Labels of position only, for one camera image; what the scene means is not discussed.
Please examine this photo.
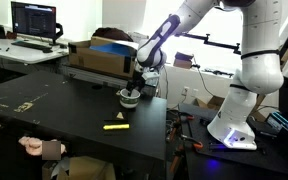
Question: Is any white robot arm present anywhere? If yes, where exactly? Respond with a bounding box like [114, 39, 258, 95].
[127, 0, 284, 150]

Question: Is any small dark box on cardboard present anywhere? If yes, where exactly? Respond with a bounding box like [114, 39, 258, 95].
[173, 52, 193, 69]

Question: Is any green and white mug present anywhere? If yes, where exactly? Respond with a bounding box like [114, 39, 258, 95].
[120, 88, 140, 109]

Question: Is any black keyboard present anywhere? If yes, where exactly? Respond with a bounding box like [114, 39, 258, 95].
[11, 41, 53, 53]

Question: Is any black device with blue edge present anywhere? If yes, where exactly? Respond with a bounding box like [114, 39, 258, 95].
[266, 112, 288, 131]

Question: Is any computer monitor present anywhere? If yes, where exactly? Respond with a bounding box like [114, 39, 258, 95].
[11, 1, 63, 46]

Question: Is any white desk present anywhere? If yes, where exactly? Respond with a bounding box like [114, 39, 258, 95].
[0, 39, 69, 64]

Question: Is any orange black clamp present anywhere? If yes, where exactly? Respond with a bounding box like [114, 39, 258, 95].
[180, 134, 203, 150]

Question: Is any open cardboard box on floor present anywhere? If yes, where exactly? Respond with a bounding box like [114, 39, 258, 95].
[194, 96, 224, 110]

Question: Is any cardboard box under table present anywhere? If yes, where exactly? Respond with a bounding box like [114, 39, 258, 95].
[42, 156, 116, 180]

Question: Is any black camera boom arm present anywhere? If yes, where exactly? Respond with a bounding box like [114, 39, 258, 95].
[175, 33, 241, 55]

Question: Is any yellow marker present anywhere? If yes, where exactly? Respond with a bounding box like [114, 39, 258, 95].
[103, 124, 130, 130]

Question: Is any black block with triangle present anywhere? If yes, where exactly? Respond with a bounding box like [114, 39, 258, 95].
[106, 111, 128, 122]

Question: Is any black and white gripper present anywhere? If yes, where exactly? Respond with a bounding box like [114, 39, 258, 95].
[126, 64, 160, 97]

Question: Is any person's right hand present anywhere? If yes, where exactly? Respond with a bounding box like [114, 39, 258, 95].
[18, 135, 68, 157]

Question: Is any cardboard box with blue sheet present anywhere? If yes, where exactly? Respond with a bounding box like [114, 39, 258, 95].
[68, 36, 138, 79]

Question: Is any person's dark hair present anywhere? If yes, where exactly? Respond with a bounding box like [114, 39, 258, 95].
[93, 27, 133, 42]

